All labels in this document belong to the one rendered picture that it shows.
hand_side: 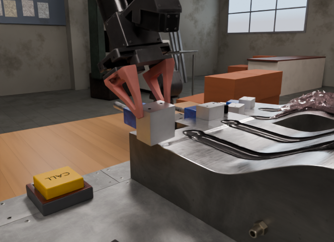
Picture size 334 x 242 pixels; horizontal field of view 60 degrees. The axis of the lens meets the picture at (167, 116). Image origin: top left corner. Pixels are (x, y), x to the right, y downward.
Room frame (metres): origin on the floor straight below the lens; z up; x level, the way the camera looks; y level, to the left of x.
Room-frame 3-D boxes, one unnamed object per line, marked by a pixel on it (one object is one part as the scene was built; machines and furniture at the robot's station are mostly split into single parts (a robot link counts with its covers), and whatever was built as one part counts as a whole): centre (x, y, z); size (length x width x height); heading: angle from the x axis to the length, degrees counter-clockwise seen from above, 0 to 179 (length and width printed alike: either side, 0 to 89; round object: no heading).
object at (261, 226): (0.28, -0.10, 0.84); 0.02 x 0.01 x 0.02; 131
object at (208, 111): (0.64, -0.06, 0.89); 0.13 x 0.05 x 0.05; 41
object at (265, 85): (3.34, -0.74, 0.35); 1.19 x 0.85 x 0.70; 132
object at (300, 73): (6.35, -2.63, 0.35); 2.06 x 0.66 x 0.70; 129
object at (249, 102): (0.87, -0.20, 0.85); 0.13 x 0.05 x 0.05; 59
